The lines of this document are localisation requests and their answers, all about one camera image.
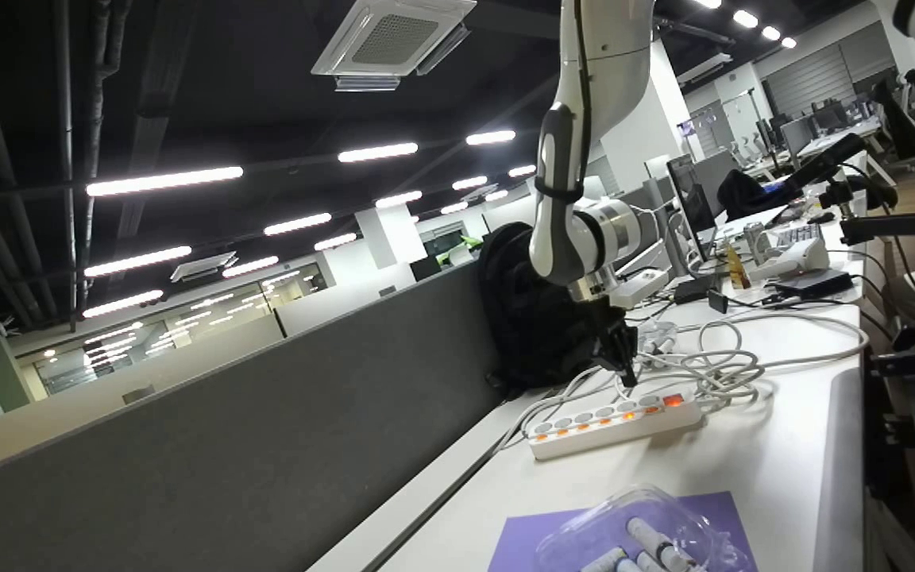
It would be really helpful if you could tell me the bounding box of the grey desk partition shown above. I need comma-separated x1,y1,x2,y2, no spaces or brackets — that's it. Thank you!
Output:
0,256,521,572

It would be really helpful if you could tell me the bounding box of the yellow small bottle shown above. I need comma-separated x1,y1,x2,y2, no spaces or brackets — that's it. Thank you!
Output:
720,240,750,292

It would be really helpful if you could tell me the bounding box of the black horizontal stand bar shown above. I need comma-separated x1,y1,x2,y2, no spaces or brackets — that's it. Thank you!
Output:
838,205,915,250

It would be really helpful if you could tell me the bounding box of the black computer monitor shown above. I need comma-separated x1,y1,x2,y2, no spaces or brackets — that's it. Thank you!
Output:
661,151,720,265

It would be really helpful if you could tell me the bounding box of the white desktop device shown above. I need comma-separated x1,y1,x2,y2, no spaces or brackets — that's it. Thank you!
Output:
743,215,836,283

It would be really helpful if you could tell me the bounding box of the white switched power strip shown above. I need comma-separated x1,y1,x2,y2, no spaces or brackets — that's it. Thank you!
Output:
524,381,712,468

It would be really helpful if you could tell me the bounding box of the ceiling air conditioner cassette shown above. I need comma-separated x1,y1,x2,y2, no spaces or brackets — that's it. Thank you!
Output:
308,0,480,99

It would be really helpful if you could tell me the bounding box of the black camera on stand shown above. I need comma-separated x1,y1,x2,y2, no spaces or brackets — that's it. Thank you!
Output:
781,131,904,215

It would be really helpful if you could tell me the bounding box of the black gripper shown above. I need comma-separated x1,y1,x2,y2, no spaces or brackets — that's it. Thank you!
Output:
581,299,641,390

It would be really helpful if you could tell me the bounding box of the thin white cable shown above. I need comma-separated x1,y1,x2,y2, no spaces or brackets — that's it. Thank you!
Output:
694,309,874,376

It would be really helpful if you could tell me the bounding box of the clear plastic bag with adapters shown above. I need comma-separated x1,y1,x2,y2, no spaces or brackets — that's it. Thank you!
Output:
532,483,730,572

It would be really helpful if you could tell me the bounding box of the black backpack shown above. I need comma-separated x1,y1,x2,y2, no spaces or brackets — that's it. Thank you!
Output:
474,220,636,390

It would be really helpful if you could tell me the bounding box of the thick white power cord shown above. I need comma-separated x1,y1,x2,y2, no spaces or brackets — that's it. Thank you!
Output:
634,344,781,414

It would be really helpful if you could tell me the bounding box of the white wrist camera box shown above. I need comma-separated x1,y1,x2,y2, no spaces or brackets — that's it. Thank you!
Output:
565,273,612,309

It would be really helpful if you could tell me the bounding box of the white plug adapter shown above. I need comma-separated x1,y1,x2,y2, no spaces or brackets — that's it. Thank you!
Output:
578,542,641,572
627,515,685,572

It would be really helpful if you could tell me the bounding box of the ceiling light tube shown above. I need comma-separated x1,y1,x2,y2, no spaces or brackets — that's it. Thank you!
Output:
448,171,492,198
373,188,430,213
464,123,521,150
81,240,198,283
82,161,248,202
262,211,338,240
333,136,424,169

